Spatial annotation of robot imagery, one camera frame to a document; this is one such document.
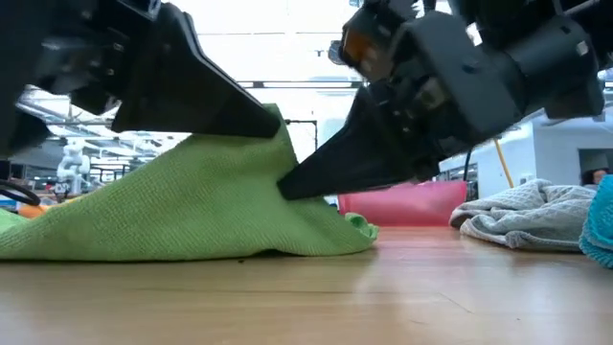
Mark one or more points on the orange microfiber towel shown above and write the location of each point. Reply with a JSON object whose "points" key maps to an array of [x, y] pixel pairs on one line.
{"points": [[33, 211]]}

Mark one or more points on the bright green microfiber towel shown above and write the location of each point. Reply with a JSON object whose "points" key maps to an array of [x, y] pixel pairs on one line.
{"points": [[167, 211]]}

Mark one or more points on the black background gantry frame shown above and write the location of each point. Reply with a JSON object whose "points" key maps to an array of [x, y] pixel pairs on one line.
{"points": [[301, 121]]}

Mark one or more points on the person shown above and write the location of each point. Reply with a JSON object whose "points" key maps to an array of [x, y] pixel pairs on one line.
{"points": [[596, 176]]}

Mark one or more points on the blue microfiber towel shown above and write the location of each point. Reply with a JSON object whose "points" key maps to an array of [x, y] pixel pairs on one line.
{"points": [[601, 230]]}

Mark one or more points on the red plastic bin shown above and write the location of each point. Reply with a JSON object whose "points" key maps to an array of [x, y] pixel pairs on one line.
{"points": [[407, 206]]}

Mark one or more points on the grey microfiber towel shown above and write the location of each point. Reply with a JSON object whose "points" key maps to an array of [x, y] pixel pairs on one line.
{"points": [[527, 215]]}

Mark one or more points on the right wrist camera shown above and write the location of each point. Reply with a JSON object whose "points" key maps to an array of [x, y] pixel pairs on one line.
{"points": [[373, 43]]}

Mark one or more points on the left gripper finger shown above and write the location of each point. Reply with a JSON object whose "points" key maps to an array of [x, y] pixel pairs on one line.
{"points": [[182, 96]]}

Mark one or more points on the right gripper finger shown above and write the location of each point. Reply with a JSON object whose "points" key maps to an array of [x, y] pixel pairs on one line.
{"points": [[354, 163]]}

